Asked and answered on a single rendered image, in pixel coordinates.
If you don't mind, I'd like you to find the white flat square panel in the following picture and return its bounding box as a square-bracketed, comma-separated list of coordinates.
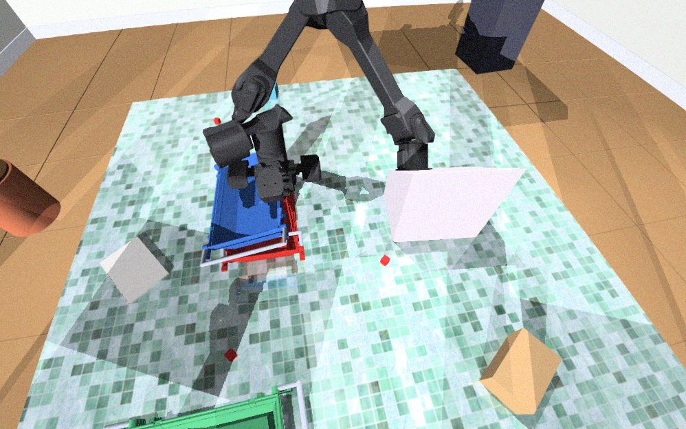
[100, 236, 169, 305]

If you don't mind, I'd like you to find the teal rectangular block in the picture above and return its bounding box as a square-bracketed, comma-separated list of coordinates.
[269, 81, 278, 100]

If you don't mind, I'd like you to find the red plastic tray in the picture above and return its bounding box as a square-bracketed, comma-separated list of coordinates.
[221, 192, 305, 272]

